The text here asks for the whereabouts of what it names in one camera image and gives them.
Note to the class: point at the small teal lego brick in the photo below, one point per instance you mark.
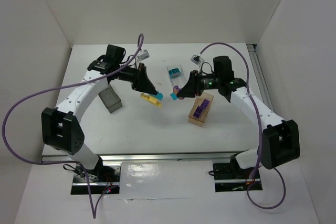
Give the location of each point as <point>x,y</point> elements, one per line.
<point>173,96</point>

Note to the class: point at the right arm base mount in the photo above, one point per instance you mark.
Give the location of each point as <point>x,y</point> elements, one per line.
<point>227,180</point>

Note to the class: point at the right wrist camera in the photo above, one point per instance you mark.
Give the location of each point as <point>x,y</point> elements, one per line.
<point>198,60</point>

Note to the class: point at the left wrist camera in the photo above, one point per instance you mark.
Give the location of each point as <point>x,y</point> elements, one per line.
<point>142,55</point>

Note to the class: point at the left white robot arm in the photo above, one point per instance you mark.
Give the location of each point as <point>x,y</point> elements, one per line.
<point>61,128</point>

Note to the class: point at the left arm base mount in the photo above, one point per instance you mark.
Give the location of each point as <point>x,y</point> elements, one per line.
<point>110,184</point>

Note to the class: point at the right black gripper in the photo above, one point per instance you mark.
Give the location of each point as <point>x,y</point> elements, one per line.
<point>195,83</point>

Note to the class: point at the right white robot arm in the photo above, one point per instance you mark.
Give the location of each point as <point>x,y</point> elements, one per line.
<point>278,140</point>

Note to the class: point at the grey translucent container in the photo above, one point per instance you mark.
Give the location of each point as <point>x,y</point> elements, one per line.
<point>110,99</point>

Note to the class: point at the aluminium rail front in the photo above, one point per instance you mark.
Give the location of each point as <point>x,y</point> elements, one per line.
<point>167,156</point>

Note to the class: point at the yellow lego pieces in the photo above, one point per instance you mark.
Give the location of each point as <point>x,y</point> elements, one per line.
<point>150,99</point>

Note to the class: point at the clear plastic container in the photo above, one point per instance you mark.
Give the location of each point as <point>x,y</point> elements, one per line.
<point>180,81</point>

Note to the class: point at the amber translucent container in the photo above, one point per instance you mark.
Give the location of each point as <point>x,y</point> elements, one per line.
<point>198,100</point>

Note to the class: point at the aluminium rail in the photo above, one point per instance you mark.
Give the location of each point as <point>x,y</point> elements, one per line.
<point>167,156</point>
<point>265,95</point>

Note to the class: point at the purple lego brick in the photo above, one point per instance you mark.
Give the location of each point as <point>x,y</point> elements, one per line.
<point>205,104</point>

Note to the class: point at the aluminium rail right side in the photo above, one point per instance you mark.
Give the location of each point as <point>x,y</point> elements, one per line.
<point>265,95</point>

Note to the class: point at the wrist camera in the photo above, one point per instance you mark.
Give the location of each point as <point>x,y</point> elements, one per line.
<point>198,60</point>
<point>142,55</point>

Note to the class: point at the purple curved lego piece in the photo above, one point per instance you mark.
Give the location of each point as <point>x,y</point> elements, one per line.
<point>198,111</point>

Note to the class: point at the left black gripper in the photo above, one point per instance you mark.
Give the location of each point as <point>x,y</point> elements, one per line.
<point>139,77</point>

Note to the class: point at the purple rounded printed lego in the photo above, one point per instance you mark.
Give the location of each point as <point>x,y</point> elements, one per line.
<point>176,90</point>

